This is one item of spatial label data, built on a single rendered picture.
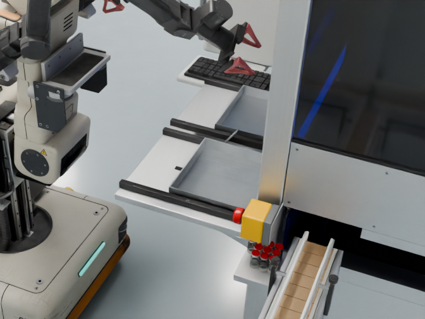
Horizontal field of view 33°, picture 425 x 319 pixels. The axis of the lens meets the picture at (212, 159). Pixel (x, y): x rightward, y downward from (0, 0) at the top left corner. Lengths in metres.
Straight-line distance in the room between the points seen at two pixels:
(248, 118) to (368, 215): 0.72
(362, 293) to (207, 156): 0.61
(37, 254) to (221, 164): 0.90
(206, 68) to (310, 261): 1.12
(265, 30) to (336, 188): 1.14
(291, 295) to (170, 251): 1.47
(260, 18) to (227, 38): 0.75
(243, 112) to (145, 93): 1.83
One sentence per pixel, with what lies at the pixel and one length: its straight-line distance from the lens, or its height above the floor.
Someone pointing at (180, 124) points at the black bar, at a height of 0.90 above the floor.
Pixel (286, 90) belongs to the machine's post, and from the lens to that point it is 1.55.
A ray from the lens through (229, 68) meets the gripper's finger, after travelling 1.92.
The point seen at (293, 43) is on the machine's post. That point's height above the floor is 1.44.
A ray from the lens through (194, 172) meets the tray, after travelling 2.02.
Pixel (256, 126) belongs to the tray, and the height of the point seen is 0.88.
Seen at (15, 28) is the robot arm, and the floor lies 1.26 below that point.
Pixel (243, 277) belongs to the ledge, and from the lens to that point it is 1.73.
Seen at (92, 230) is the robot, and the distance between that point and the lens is 2.74.
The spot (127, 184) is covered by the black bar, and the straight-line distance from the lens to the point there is 1.95.
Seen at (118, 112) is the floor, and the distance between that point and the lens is 3.91.
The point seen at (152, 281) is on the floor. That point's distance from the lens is 2.93.
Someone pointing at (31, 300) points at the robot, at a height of 0.28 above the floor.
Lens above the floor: 2.11
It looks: 36 degrees down
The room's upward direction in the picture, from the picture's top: 4 degrees clockwise
